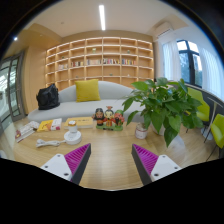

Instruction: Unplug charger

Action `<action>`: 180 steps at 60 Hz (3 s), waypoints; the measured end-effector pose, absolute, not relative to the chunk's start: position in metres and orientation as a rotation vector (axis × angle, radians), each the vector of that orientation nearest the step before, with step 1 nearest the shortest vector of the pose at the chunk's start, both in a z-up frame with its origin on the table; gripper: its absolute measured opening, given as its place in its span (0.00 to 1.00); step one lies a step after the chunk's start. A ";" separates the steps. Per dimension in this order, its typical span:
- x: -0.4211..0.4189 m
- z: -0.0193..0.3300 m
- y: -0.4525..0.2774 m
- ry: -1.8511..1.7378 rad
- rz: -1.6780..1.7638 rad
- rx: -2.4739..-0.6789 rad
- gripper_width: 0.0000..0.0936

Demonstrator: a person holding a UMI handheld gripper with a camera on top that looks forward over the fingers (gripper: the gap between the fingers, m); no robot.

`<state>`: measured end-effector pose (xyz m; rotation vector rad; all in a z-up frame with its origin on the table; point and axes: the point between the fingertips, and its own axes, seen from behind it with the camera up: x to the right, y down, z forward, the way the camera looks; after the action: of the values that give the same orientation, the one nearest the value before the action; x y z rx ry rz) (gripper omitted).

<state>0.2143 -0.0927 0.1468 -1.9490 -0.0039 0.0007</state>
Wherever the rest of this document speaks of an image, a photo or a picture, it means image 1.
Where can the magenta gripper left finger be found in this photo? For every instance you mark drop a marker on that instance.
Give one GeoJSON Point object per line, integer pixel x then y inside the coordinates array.
{"type": "Point", "coordinates": [70, 166]}

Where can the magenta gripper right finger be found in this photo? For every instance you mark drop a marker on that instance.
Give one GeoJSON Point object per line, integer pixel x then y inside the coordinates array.
{"type": "Point", "coordinates": [152, 167]}

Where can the white round charger base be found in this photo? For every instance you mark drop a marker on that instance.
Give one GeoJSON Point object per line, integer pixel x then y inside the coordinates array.
{"type": "Point", "coordinates": [72, 138]}

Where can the small white cup device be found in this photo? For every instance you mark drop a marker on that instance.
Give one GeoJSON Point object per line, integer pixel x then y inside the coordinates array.
{"type": "Point", "coordinates": [72, 126]}

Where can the yellow book on table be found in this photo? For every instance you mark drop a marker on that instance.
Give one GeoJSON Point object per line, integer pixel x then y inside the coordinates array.
{"type": "Point", "coordinates": [81, 122]}

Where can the yellow and white booklet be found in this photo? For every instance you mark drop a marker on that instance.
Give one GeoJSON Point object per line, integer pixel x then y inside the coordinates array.
{"type": "Point", "coordinates": [50, 125]}

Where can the colourful figurine set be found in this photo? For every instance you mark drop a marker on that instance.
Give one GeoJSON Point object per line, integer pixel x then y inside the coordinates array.
{"type": "Point", "coordinates": [109, 119]}

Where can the green leafy potted plant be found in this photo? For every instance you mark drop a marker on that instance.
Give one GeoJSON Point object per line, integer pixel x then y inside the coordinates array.
{"type": "Point", "coordinates": [164, 104]}

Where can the black bag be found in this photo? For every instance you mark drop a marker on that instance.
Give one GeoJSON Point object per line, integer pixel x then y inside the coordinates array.
{"type": "Point", "coordinates": [48, 98]}

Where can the lime green chair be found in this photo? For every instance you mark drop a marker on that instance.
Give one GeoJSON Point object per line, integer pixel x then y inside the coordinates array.
{"type": "Point", "coordinates": [203, 110]}
{"type": "Point", "coordinates": [217, 130]}

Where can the yellow cushion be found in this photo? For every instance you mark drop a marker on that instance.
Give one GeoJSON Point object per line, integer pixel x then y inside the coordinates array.
{"type": "Point", "coordinates": [87, 90]}

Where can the lime green chair near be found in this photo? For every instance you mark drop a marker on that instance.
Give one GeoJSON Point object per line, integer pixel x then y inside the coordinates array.
{"type": "Point", "coordinates": [217, 130]}

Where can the light grey sofa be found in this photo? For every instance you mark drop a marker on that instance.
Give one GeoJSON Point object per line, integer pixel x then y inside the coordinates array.
{"type": "Point", "coordinates": [111, 94]}

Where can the white window curtain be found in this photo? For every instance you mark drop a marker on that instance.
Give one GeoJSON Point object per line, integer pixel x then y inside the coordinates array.
{"type": "Point", "coordinates": [172, 68]}

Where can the dark framed window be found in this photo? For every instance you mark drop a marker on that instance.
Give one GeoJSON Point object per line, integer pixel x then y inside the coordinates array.
{"type": "Point", "coordinates": [190, 61]}

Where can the glass door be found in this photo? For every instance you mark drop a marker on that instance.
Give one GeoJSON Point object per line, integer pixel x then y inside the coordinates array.
{"type": "Point", "coordinates": [11, 102]}

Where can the white air conditioner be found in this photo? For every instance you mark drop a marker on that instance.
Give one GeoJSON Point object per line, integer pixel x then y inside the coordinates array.
{"type": "Point", "coordinates": [163, 29]}

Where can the white ceiling light strip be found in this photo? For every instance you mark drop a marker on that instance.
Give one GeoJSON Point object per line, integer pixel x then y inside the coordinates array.
{"type": "Point", "coordinates": [102, 17]}

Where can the wooden wall bookshelf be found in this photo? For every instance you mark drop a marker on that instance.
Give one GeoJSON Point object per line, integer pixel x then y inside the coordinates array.
{"type": "Point", "coordinates": [119, 60]}

